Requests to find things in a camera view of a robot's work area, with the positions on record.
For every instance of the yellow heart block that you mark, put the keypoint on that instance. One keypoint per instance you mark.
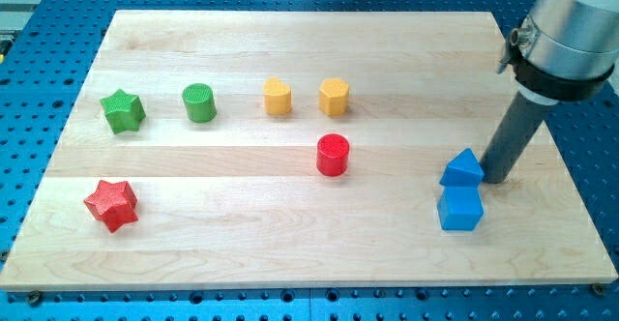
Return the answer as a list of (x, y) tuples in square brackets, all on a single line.
[(277, 96)]

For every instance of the board clamp screw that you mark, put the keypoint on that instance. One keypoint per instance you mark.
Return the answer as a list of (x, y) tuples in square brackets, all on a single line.
[(34, 298), (598, 289)]

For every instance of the red cylinder block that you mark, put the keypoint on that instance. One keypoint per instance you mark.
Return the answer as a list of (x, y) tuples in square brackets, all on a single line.
[(332, 154)]

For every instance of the blue cube block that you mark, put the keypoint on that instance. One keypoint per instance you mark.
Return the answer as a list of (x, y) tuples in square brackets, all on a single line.
[(460, 208)]

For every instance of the green star block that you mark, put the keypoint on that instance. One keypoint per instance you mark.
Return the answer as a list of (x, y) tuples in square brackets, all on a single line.
[(123, 111)]

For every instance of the red star block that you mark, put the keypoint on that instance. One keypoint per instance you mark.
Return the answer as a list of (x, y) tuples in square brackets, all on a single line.
[(114, 204)]

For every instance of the yellow hexagon block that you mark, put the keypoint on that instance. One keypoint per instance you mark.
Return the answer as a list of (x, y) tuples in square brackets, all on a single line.
[(333, 96)]

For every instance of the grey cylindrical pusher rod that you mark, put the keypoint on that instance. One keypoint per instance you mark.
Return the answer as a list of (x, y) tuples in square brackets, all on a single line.
[(518, 126)]

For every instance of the light wooden board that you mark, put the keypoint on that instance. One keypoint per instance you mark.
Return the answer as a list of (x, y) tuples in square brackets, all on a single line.
[(238, 202)]

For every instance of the right board clamp screw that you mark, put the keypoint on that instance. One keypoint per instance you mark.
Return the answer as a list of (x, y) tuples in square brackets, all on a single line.
[(598, 289)]

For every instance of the left board clamp screw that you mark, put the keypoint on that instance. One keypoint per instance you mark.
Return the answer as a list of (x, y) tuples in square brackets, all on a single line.
[(34, 298)]

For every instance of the blue triangle block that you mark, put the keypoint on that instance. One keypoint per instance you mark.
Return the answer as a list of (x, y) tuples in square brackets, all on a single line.
[(463, 171)]

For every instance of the green cylinder block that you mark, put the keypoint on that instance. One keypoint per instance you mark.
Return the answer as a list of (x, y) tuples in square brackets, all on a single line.
[(199, 102)]

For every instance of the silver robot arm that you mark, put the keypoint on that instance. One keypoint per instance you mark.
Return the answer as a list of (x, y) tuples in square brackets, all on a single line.
[(563, 50)]

